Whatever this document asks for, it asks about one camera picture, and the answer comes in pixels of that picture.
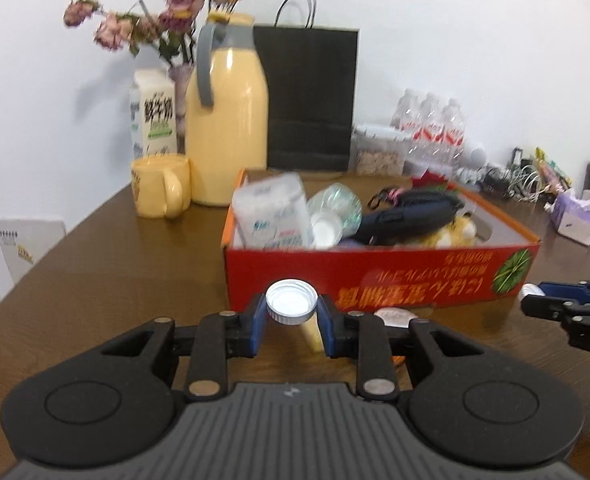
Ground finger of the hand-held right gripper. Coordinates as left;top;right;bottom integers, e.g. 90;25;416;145
520;295;590;322
537;274;590;301

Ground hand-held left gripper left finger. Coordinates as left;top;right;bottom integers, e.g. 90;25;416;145
100;292;270;401

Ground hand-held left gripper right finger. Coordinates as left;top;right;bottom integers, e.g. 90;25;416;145
316;294;480;401

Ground small white bottle cap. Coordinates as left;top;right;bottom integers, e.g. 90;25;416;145
311;209;344;248

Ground yellow plush toy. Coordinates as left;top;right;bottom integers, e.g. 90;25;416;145
427;212;478;248

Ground red cardboard box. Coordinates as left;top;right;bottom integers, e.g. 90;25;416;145
221;167;542;313

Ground clear cotton swab box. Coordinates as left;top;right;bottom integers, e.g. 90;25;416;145
232;172;314;251

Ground iridescent plastic bag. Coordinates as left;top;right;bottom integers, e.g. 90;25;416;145
307;184;364;241

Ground dark navy zip case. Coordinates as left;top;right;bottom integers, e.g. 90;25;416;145
355;197;466;247

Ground red rose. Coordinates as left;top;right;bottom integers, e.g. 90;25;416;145
411;170;458;193

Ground purple tissue pack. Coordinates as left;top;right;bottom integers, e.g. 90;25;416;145
550;187;590;247

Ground yellow snack packet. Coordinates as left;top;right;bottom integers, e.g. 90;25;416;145
535;147;573;193

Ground white robot speaker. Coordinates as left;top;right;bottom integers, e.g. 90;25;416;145
455;144;490;183

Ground yellow mug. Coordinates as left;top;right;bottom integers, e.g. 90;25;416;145
131;154;192;219

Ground clear food container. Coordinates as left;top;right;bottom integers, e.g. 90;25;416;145
352;124;412;177

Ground yellow thermos jug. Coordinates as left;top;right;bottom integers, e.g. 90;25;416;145
185;11;270;207

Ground black paper bag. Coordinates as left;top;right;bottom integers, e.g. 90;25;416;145
252;0;360;172

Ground white milk carton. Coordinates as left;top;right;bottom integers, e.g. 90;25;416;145
128;69;179;158

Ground glass flower vase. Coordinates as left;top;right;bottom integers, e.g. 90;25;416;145
167;64;196;153

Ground white booklet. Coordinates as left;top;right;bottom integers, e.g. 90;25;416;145
0;219;66;283

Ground black charger cables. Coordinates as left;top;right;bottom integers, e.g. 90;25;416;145
481;162;513;193

